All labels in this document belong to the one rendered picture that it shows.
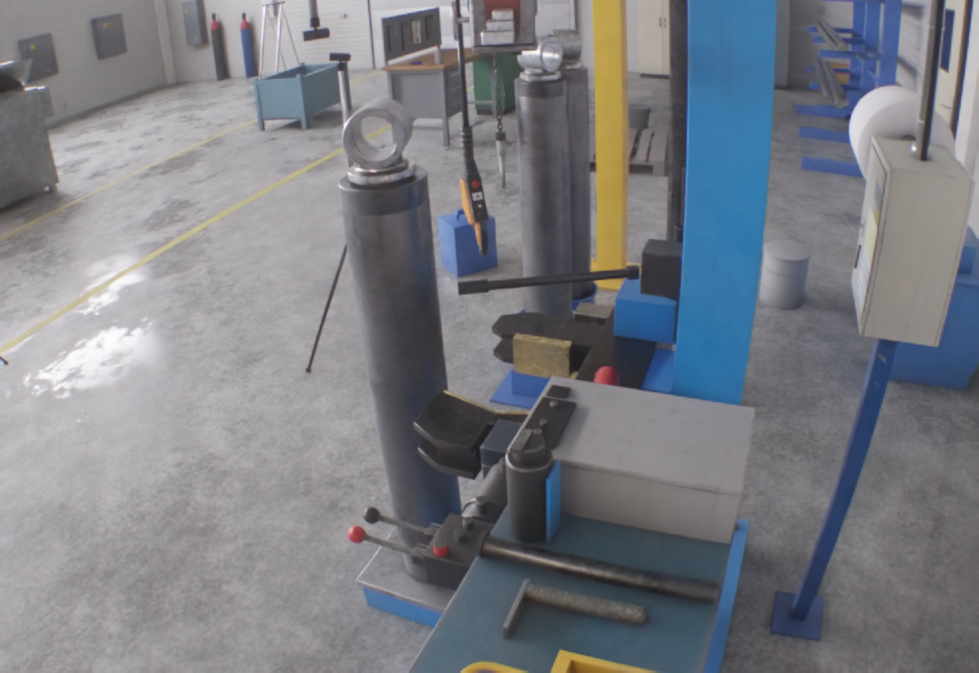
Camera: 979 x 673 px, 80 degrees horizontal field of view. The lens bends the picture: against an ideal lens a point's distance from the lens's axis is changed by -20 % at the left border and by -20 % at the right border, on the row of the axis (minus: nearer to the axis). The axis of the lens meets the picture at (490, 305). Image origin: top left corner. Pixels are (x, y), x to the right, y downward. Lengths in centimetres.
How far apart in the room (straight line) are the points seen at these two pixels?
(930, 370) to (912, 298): 224
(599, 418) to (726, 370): 36
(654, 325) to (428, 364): 57
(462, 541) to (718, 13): 104
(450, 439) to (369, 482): 148
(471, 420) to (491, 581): 54
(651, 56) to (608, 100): 765
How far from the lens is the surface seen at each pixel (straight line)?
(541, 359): 188
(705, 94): 131
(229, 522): 299
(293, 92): 940
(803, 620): 253
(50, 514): 345
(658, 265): 143
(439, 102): 753
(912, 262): 161
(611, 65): 404
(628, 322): 172
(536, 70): 286
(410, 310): 173
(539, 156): 287
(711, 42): 130
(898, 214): 157
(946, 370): 384
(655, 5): 1161
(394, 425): 192
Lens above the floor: 196
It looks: 28 degrees down
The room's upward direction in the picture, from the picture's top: 4 degrees counter-clockwise
